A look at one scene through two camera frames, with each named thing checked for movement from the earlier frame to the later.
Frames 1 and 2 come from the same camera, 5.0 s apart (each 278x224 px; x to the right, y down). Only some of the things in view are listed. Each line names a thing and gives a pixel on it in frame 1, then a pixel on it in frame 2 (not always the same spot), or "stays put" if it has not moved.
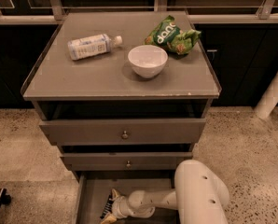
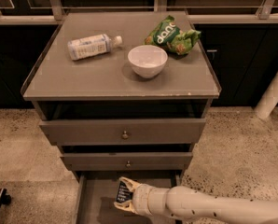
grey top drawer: (125, 131) stays put
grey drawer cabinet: (124, 96) stays put
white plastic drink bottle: (92, 45) stays put
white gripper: (119, 207) to (141, 199)
